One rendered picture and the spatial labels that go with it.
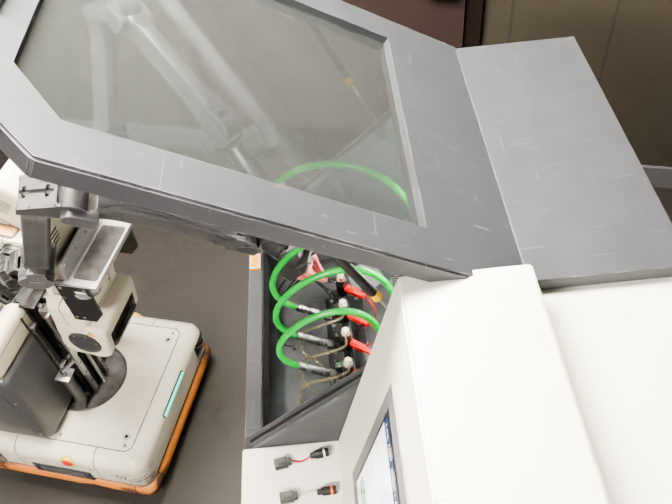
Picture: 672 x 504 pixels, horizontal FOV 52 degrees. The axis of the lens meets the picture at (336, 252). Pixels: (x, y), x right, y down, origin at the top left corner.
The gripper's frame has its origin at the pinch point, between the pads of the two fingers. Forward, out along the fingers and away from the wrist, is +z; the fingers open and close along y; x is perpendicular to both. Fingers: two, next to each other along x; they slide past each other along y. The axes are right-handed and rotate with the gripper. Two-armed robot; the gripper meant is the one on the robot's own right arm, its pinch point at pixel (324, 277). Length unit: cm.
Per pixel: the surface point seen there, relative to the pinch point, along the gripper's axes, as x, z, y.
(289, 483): -46.2, 9.3, -10.2
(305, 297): 14.6, 14.3, -28.0
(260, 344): -10.0, 1.3, -23.9
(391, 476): -58, -4, 36
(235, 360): 39, 46, -117
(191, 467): -9, 42, -120
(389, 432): -52, -6, 36
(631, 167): 4, 15, 72
